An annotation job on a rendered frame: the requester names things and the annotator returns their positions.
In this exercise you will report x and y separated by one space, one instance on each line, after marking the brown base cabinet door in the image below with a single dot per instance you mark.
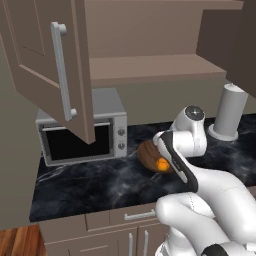
151 240
93 245

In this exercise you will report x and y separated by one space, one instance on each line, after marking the silver microwave oven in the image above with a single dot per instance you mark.
106 133

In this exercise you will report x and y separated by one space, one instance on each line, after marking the brown wooden bowl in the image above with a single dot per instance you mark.
150 156

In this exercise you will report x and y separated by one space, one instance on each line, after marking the orange fruit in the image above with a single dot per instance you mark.
162 164

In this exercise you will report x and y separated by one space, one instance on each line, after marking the white paper towel roll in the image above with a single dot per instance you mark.
230 111

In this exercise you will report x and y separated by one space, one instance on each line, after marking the brown drawer front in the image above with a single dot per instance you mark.
133 215

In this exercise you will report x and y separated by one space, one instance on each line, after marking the brown wall cabinet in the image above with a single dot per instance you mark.
150 40

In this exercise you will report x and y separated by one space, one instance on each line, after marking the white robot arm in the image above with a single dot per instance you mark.
213 196

